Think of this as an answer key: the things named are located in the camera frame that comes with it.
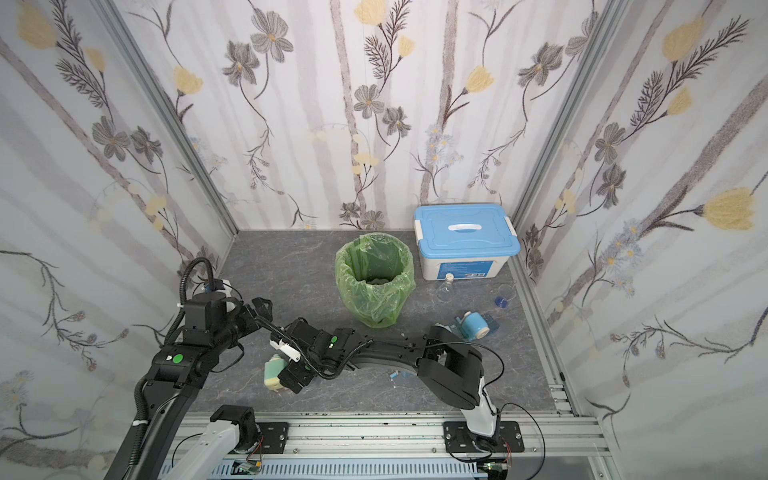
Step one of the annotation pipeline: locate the green bagged trash bin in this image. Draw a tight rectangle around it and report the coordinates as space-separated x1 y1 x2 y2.
334 232 416 329

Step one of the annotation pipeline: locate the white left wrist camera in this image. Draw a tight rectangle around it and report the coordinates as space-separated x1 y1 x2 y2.
205 279 233 301

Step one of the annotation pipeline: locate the blue sharpener with crank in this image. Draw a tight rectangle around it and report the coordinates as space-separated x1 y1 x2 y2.
454 312 490 341

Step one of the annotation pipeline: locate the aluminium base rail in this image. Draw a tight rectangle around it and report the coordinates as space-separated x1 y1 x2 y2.
161 410 601 480

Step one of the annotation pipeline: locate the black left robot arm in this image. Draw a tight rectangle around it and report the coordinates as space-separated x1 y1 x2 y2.
106 257 266 479

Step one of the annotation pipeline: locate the green yellow sharpener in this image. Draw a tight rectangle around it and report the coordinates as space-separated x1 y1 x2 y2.
264 354 287 391

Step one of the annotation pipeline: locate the clear small flask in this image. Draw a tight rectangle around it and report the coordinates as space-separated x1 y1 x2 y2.
436 273 455 303

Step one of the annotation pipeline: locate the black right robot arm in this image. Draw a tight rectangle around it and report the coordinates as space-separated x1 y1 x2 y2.
255 315 525 461

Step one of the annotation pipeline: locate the blue lidded storage box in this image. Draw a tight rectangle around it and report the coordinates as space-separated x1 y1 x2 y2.
414 203 521 281

